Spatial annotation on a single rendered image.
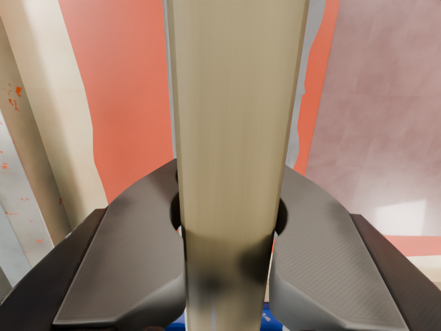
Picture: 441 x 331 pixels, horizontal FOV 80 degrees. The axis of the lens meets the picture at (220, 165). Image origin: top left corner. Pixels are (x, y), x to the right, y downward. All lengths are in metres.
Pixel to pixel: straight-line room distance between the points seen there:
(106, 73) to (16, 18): 0.08
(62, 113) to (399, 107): 0.32
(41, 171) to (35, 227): 0.06
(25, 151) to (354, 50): 0.31
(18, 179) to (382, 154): 0.36
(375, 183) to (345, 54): 0.15
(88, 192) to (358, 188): 0.30
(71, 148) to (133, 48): 0.12
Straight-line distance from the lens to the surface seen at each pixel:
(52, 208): 0.34
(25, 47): 0.30
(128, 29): 0.26
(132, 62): 0.26
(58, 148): 0.32
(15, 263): 2.29
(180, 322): 0.40
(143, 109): 0.27
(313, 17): 0.25
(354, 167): 0.31
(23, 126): 0.30
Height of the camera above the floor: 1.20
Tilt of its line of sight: 61 degrees down
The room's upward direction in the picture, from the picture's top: 179 degrees counter-clockwise
